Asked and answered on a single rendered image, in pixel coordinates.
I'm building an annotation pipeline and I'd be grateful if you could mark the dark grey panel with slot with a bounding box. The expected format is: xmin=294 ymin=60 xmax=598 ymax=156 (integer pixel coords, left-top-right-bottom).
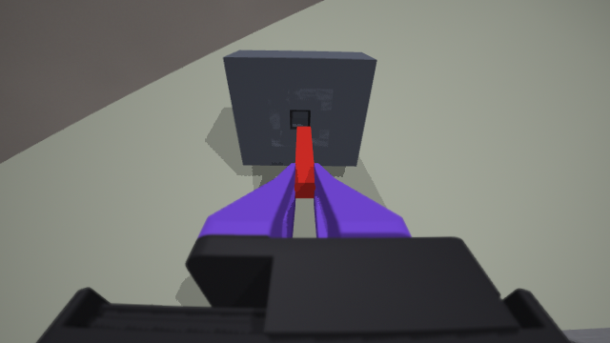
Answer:
xmin=223 ymin=50 xmax=377 ymax=167

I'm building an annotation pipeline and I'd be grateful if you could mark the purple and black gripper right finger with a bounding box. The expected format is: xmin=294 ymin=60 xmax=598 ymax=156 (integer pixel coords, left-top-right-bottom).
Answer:
xmin=314 ymin=163 xmax=412 ymax=237

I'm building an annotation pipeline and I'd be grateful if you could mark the red rectangular peg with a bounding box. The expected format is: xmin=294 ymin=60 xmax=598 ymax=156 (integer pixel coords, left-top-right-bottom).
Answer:
xmin=295 ymin=127 xmax=315 ymax=198

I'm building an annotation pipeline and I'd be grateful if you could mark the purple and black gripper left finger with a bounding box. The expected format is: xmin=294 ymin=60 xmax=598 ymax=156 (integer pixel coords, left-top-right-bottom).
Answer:
xmin=197 ymin=163 xmax=295 ymax=238

